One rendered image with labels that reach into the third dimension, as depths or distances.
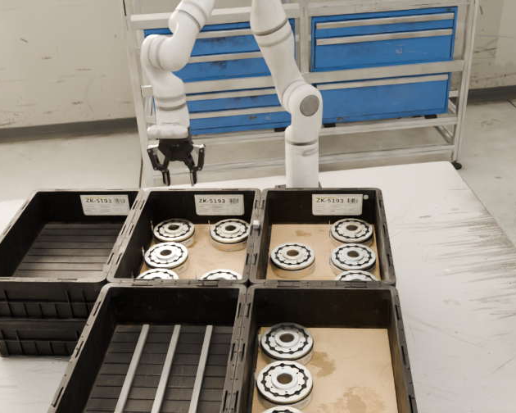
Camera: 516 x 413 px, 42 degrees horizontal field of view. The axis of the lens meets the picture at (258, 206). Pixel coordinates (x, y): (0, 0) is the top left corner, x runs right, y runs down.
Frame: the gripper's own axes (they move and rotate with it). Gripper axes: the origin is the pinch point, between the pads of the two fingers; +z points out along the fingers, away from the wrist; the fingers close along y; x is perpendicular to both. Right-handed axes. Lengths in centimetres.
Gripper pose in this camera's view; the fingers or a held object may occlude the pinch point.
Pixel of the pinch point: (180, 179)
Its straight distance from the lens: 163.3
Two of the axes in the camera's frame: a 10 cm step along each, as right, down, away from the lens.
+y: -9.9, -0.1, 1.1
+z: 0.5, 8.6, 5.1
